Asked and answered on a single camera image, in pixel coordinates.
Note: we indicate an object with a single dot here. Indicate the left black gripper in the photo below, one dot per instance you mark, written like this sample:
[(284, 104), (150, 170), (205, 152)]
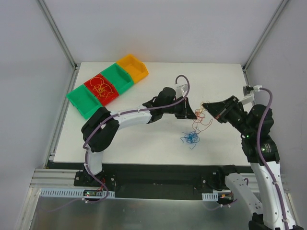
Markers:
[(184, 109)]

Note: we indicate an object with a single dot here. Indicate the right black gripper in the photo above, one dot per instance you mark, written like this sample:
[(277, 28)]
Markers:
[(227, 110)]

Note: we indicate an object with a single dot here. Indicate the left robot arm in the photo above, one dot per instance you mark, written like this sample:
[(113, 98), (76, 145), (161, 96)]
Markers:
[(100, 129)]

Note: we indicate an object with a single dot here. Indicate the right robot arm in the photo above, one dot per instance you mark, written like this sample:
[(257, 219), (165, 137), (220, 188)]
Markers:
[(271, 211)]

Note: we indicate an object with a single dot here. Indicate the orange plastic bin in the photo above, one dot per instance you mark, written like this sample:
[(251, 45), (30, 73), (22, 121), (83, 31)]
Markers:
[(134, 67)]

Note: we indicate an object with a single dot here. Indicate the green plastic bin upper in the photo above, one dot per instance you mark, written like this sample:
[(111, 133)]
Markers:
[(116, 75)]

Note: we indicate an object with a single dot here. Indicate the green plastic bin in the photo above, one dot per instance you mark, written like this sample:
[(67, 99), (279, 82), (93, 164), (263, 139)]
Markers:
[(116, 75), (84, 101)]

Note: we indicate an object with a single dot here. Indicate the red plastic bin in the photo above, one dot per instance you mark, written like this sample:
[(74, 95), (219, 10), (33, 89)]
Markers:
[(102, 89)]

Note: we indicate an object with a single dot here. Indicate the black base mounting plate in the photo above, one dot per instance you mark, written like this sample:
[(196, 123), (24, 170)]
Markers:
[(144, 181)]

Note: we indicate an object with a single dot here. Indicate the green plastic bin lower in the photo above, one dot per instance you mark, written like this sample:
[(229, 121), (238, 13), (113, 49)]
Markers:
[(84, 101)]

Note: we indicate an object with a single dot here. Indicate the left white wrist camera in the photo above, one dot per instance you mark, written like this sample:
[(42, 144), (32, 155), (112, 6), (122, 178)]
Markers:
[(181, 90)]

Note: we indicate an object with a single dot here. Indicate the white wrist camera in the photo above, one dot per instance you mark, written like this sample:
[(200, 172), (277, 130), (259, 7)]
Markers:
[(248, 92), (181, 90)]

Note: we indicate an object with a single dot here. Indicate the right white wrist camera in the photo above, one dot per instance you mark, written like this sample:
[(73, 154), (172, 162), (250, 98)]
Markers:
[(248, 92)]

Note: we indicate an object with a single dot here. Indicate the right white cable duct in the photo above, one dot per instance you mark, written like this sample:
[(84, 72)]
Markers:
[(210, 197)]

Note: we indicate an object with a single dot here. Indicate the white cable duct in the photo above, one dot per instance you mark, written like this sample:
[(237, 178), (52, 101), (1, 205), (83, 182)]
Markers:
[(210, 197), (76, 193)]

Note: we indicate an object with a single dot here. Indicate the left aluminium frame post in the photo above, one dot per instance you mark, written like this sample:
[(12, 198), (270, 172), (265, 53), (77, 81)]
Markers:
[(56, 32)]

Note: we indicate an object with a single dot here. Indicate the aluminium frame post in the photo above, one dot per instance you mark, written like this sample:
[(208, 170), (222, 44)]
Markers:
[(267, 30), (56, 32)]

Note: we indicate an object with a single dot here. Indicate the right aluminium frame post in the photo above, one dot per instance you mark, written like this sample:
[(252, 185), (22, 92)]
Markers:
[(267, 30)]

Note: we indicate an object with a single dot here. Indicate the left white cable duct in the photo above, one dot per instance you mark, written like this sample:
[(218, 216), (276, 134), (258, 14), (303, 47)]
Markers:
[(76, 193)]

